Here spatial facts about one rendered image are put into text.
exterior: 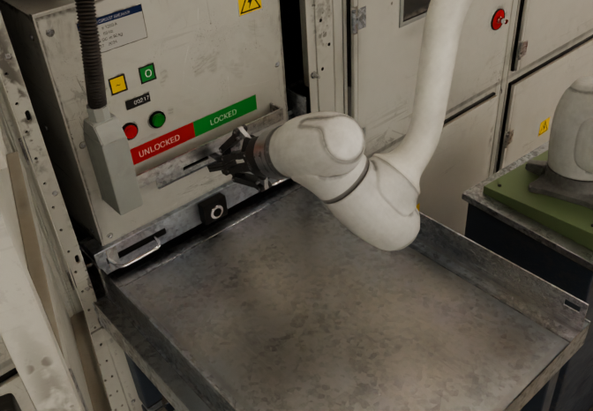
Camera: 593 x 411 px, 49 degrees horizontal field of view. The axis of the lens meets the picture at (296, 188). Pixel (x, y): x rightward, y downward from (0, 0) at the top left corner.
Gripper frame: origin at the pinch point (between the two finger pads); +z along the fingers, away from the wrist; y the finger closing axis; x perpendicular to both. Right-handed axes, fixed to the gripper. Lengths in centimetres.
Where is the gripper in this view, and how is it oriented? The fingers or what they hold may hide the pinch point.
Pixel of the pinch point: (221, 164)
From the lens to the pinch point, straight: 129.6
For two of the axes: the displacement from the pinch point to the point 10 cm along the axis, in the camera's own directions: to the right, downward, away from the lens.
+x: 7.5, -4.2, 5.1
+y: 3.8, 9.1, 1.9
